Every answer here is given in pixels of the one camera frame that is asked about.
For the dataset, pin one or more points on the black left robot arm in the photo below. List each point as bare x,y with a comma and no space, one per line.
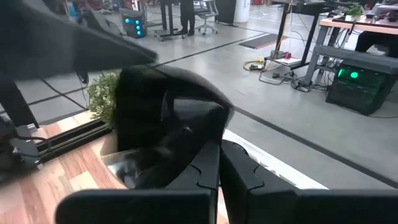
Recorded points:
15,102

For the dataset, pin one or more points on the black floor mat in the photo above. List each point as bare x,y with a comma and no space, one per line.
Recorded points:
262,41

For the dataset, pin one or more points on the grey metal bench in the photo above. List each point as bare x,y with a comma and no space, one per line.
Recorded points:
367,59

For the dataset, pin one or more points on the green plant in black pot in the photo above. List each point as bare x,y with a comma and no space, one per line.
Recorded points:
102,96

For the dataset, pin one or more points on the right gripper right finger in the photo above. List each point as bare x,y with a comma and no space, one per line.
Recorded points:
248,186

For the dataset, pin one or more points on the person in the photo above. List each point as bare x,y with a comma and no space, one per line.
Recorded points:
186,15
376,42

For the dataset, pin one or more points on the black PC blue lights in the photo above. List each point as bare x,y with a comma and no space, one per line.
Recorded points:
132,25

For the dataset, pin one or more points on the black PC green lights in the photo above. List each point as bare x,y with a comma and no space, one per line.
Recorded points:
357,93

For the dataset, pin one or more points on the wooden top desk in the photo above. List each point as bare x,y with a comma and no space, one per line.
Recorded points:
373,28

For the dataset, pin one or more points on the black standing desk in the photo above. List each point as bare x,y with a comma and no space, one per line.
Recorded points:
312,40

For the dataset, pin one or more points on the black tall cabinet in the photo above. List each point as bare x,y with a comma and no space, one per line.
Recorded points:
225,11

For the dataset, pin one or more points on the grey office chair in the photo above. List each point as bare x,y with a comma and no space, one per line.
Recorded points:
206,12

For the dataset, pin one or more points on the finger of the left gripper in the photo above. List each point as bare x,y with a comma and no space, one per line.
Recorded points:
118,53

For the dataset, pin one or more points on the black leaf-shaped mini plate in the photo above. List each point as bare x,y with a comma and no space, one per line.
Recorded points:
149,102

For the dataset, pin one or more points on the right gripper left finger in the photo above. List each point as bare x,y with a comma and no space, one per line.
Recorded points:
202,174

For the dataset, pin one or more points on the black aluminium table frame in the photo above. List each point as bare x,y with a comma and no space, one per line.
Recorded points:
77,138

